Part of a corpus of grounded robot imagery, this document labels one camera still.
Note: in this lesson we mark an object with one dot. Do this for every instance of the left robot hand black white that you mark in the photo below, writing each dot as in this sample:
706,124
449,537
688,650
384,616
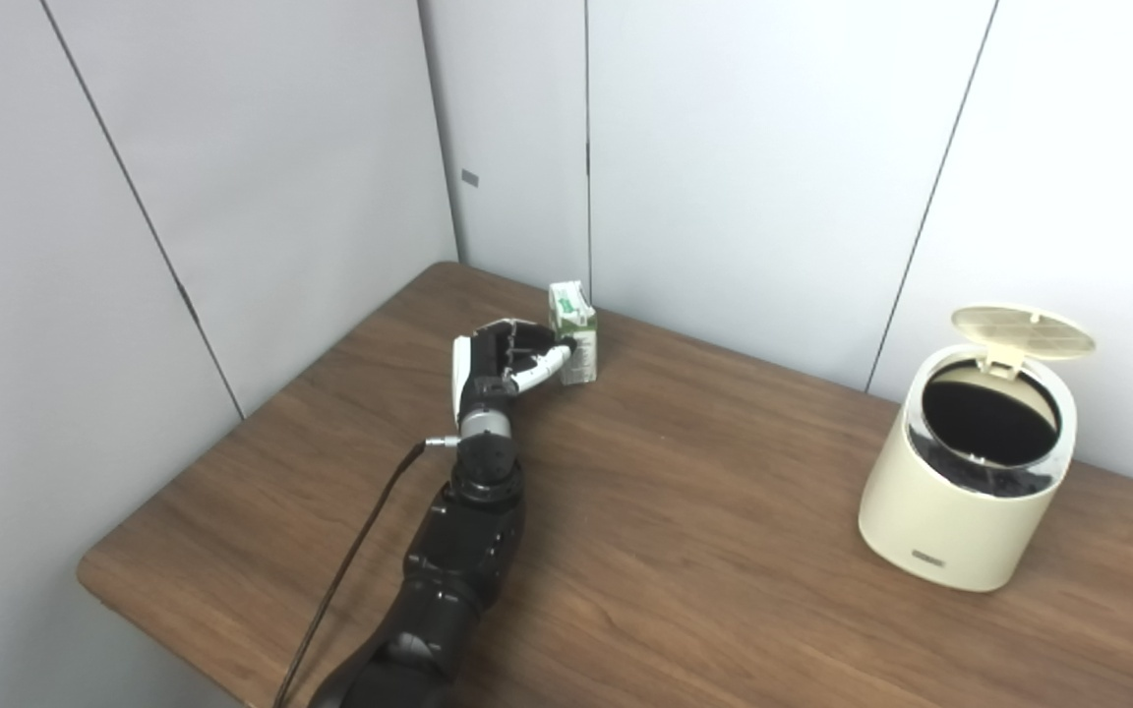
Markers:
488,369

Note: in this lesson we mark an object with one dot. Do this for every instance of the green white milk carton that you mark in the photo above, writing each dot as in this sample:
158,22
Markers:
581,339

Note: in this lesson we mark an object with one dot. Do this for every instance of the cream-colored bin body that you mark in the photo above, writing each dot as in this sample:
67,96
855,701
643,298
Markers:
950,531

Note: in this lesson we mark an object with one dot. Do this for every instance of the cream round bin lid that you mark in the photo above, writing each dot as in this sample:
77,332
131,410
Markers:
1024,332

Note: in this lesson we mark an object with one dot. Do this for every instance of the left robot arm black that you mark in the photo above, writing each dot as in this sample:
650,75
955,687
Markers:
463,551

